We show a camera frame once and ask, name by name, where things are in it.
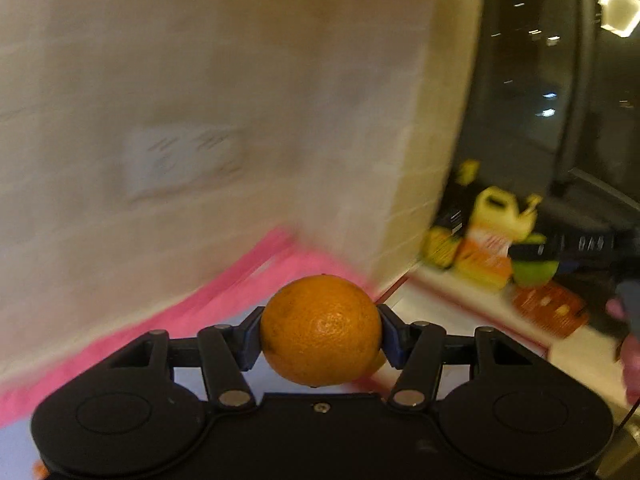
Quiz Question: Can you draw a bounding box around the green apple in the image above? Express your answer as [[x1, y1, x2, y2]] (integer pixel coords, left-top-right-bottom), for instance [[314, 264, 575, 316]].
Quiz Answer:
[[511, 259, 559, 288]]

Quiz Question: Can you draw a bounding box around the large orange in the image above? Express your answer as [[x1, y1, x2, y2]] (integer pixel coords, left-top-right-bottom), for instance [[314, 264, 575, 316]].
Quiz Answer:
[[260, 274, 386, 388]]

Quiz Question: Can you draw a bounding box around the person's hand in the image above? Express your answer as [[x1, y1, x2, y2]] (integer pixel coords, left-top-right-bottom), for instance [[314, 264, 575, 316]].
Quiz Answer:
[[606, 299, 640, 404]]

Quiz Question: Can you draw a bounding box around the red white fruit box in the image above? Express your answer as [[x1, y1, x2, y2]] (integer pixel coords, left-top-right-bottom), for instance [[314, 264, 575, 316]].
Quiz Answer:
[[378, 266, 627, 408]]

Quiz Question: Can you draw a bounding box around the orange mesh basket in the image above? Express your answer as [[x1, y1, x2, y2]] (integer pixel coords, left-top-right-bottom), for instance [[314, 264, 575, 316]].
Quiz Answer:
[[512, 282, 589, 338]]

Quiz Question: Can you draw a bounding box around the pink and lavender mat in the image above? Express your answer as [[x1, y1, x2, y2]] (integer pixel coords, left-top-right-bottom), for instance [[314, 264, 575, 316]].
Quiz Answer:
[[1, 229, 380, 479]]

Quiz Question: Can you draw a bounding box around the yellow oil jug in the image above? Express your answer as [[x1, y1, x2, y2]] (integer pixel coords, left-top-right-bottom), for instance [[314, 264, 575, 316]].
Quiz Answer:
[[452, 186, 542, 292]]

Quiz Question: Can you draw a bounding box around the dark soy sauce bottle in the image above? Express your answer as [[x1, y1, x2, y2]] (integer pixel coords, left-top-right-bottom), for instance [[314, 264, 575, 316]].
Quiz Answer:
[[422, 159, 480, 270]]

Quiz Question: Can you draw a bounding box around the dark window frame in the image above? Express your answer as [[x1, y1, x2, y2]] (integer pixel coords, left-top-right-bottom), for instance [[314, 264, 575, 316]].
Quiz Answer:
[[454, 0, 639, 232]]

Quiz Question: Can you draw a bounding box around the white wall power socket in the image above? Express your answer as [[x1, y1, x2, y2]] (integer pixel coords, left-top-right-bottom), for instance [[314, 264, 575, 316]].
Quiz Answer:
[[122, 122, 246, 200]]

